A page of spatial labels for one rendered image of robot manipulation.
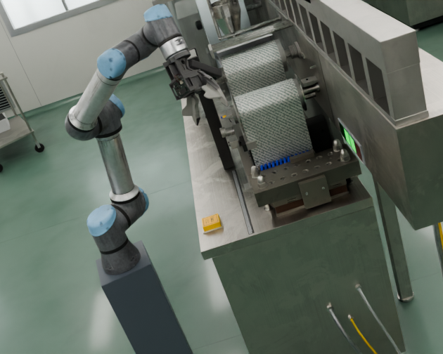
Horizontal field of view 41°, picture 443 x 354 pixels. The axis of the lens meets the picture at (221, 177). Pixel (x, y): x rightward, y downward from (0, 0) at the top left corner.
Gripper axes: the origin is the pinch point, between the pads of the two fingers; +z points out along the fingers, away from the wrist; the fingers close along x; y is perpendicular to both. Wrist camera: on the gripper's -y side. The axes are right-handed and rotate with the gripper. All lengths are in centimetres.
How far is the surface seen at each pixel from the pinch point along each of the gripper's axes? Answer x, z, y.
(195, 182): -83, 15, -51
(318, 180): -14, 34, -46
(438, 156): 50, 36, -13
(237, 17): -57, -46, -98
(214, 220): -53, 31, -26
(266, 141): -32, 13, -50
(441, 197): 45, 46, -15
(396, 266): -47, 93, -107
